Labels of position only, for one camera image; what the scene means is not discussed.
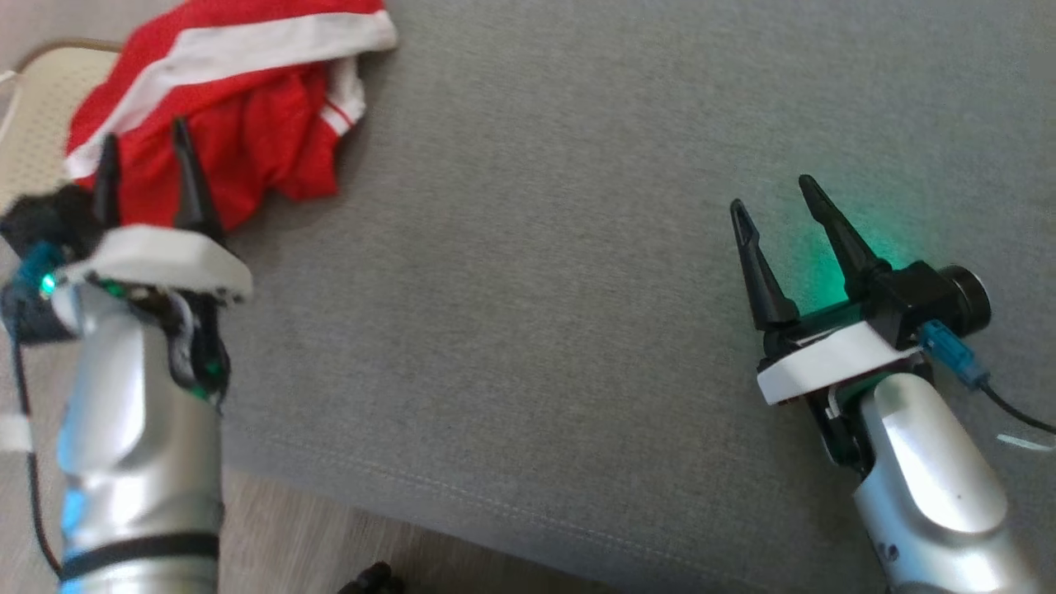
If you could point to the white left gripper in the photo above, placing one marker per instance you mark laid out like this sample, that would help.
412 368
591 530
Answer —
165 256

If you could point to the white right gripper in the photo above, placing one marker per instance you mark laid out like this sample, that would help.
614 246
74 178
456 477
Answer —
833 359

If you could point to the red shorts white band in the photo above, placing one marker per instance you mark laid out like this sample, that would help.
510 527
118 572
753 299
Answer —
206 33

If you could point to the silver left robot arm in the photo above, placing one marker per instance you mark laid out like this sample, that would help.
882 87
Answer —
140 462

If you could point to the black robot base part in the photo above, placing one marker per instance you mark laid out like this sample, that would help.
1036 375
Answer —
373 579

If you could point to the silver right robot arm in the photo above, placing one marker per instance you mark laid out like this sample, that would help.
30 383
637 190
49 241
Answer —
932 478

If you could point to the grey sofa seat cushion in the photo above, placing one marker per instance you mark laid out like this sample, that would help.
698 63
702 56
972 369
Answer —
577 289

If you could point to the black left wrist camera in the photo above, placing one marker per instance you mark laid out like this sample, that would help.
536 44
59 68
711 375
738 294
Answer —
49 219

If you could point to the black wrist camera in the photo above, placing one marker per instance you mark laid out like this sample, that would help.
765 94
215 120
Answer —
924 293
49 219

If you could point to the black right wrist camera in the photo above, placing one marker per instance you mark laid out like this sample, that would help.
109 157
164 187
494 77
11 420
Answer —
924 293

